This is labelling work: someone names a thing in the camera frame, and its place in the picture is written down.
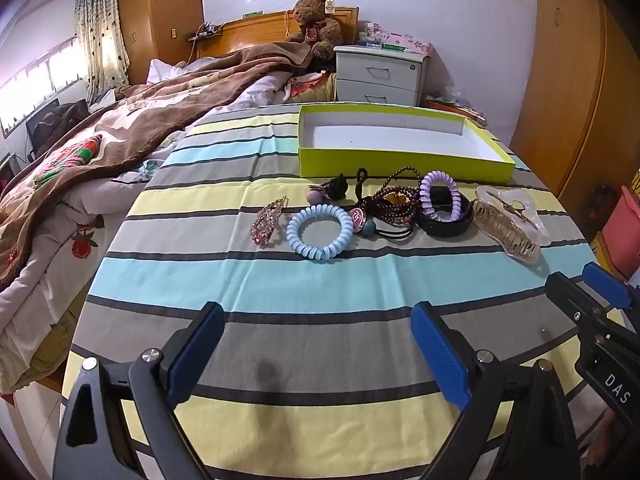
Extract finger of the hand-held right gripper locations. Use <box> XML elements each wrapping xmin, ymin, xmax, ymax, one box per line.
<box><xmin>582</xmin><ymin>261</ymin><xmax>640</xmax><ymax>317</ymax></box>
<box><xmin>544</xmin><ymin>271</ymin><xmax>626</xmax><ymax>341</ymax></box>

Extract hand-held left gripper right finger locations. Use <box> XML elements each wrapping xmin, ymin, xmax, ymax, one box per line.
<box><xmin>410</xmin><ymin>301</ymin><xmax>583</xmax><ymax>480</ymax></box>

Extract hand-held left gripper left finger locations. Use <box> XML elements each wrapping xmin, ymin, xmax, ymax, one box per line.
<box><xmin>52</xmin><ymin>301</ymin><xmax>226</xmax><ymax>480</ymax></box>

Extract clear large hair claw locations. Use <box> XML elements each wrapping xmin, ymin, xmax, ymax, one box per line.
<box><xmin>473</xmin><ymin>185</ymin><xmax>551</xmax><ymax>265</ymax></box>

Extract black wide bangle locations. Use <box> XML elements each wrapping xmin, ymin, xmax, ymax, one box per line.
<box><xmin>415</xmin><ymin>186</ymin><xmax>475</xmax><ymax>239</ymax></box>

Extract pink rhinestone hair clip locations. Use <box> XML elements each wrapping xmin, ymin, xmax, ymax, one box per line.
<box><xmin>249</xmin><ymin>195</ymin><xmax>291</xmax><ymax>249</ymax></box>

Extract light blue spiral hair tie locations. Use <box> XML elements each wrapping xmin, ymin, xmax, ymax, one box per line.
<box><xmin>286</xmin><ymin>204</ymin><xmax>355</xmax><ymax>262</ymax></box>

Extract purple spiral hair tie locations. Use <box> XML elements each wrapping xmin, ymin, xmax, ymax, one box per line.
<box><xmin>419</xmin><ymin>170</ymin><xmax>462</xmax><ymax>223</ymax></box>

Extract dark red bead necklace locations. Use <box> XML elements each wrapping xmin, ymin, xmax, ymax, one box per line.
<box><xmin>357</xmin><ymin>167</ymin><xmax>424</xmax><ymax>229</ymax></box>

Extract hair tie with pink charm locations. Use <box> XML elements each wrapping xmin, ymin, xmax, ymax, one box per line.
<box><xmin>349</xmin><ymin>205</ymin><xmax>416</xmax><ymax>242</ymax></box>

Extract black bow hair clip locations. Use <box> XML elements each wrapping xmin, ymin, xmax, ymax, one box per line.
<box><xmin>307</xmin><ymin>173</ymin><xmax>351</xmax><ymax>206</ymax></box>

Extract lime green cardboard box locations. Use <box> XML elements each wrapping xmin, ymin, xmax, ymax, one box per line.
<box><xmin>298</xmin><ymin>104</ymin><xmax>516</xmax><ymax>184</ymax></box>

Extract person's right hand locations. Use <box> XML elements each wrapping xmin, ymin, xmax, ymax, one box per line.
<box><xmin>584</xmin><ymin>409</ymin><xmax>621</xmax><ymax>467</ymax></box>

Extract pink plastic bin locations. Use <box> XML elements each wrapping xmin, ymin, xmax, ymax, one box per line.
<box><xmin>600</xmin><ymin>185</ymin><xmax>640</xmax><ymax>282</ymax></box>

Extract striped bedsheet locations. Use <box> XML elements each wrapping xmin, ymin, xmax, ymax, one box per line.
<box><xmin>61</xmin><ymin>102</ymin><xmax>618</xmax><ymax>480</ymax></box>

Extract white floral quilt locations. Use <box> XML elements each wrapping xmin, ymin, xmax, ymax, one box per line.
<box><xmin>0</xmin><ymin>57</ymin><xmax>301</xmax><ymax>401</ymax></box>

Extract plain wooden wardrobe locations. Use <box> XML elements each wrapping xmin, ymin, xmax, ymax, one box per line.
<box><xmin>510</xmin><ymin>0</ymin><xmax>640</xmax><ymax>223</ymax></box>

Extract orange box with clutter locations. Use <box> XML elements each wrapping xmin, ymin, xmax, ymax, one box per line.
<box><xmin>424</xmin><ymin>89</ymin><xmax>489</xmax><ymax>129</ymax></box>

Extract red and green knit cloth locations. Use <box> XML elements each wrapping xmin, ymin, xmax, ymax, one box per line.
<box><xmin>33</xmin><ymin>134</ymin><xmax>104</xmax><ymax>190</ymax></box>

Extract brown patterned blanket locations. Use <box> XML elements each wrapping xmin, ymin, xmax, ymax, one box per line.
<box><xmin>0</xmin><ymin>41</ymin><xmax>314</xmax><ymax>292</ymax></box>

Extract black chair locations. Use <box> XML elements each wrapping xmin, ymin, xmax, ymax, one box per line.
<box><xmin>26</xmin><ymin>99</ymin><xmax>91</xmax><ymax>162</ymax></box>

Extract white two-drawer nightstand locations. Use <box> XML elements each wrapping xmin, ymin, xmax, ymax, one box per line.
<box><xmin>333</xmin><ymin>44</ymin><xmax>432</xmax><ymax>107</ymax></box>

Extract red and gold pillow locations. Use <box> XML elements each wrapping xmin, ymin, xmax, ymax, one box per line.
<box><xmin>285</xmin><ymin>70</ymin><xmax>337</xmax><ymax>106</ymax></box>

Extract pink floral box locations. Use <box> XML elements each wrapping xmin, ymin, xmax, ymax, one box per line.
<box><xmin>384</xmin><ymin>31</ymin><xmax>434</xmax><ymax>57</ymax></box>

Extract window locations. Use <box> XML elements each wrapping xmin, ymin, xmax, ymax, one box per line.
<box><xmin>0</xmin><ymin>39</ymin><xmax>89</xmax><ymax>140</ymax></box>

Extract wooden bed headboard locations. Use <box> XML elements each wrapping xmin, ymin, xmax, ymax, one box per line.
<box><xmin>186</xmin><ymin>6</ymin><xmax>360</xmax><ymax>62</ymax></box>

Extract dotted curtain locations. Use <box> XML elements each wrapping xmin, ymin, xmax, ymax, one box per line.
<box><xmin>74</xmin><ymin>0</ymin><xmax>132</xmax><ymax>104</ymax></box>

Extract wooden wardrobe with flower stickers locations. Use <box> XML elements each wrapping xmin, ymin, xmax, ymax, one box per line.
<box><xmin>115</xmin><ymin>0</ymin><xmax>204</xmax><ymax>87</ymax></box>

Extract brown teddy bear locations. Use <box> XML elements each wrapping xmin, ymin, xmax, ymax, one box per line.
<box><xmin>284</xmin><ymin>0</ymin><xmax>346</xmax><ymax>60</ymax></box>

